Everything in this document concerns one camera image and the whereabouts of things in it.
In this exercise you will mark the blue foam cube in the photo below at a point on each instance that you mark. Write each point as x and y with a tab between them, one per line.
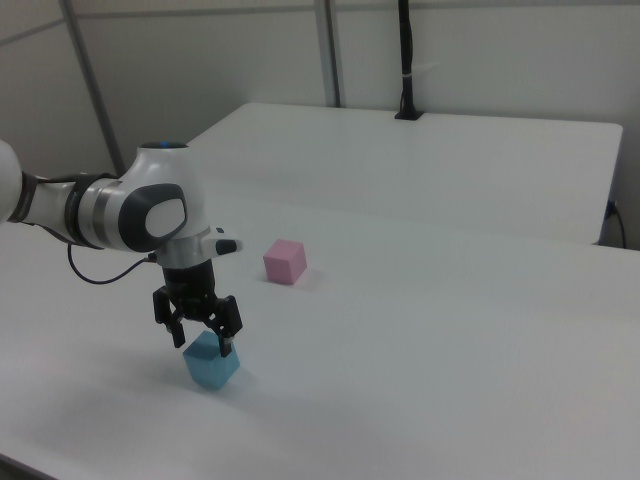
210	372

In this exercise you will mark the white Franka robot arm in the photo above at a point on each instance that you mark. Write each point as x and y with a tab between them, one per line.
160	170

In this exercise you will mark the grey metal frame post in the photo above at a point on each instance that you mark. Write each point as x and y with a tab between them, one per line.
330	50
95	90

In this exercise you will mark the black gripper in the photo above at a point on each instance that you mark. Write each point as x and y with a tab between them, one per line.
192	292

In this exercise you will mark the black camera stand pole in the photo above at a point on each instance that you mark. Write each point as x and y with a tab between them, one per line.
407	50

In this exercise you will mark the pink foam cube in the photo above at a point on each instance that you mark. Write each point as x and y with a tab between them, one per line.
284	262

